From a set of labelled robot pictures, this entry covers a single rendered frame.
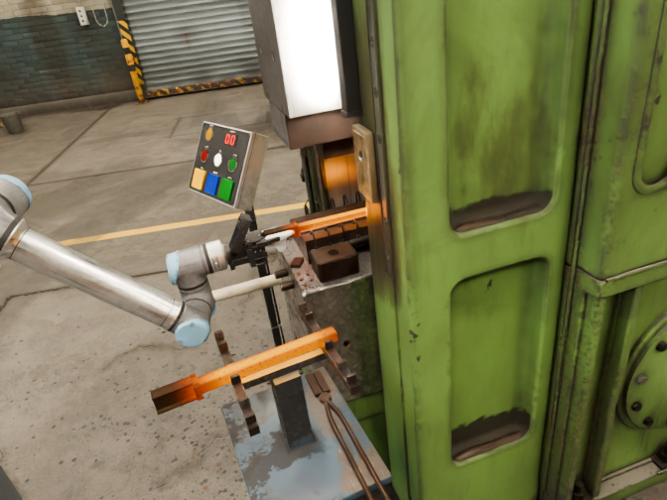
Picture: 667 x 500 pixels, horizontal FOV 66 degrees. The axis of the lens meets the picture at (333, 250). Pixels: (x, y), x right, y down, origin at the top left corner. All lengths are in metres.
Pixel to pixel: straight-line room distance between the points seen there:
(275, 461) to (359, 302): 0.49
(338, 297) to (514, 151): 0.60
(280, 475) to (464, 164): 0.81
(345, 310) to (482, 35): 0.79
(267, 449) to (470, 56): 0.99
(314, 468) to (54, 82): 9.24
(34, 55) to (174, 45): 2.22
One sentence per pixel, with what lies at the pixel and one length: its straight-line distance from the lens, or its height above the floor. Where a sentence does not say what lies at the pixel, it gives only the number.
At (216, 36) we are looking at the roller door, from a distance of 9.32.
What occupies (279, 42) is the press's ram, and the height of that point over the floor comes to 1.54.
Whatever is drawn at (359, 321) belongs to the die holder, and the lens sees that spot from 1.52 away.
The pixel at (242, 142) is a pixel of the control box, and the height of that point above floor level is 1.16.
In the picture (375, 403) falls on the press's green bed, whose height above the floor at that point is 0.42.
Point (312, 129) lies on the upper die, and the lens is 1.39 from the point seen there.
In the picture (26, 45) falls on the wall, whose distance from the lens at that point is 10.07.
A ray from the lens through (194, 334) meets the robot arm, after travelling 1.45.
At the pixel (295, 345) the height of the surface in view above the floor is 0.98.
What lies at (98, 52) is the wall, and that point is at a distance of 9.74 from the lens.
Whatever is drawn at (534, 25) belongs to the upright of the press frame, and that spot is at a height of 1.53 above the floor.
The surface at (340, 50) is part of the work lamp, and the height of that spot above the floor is 1.53.
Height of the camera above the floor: 1.69
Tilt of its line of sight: 29 degrees down
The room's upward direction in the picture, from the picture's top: 8 degrees counter-clockwise
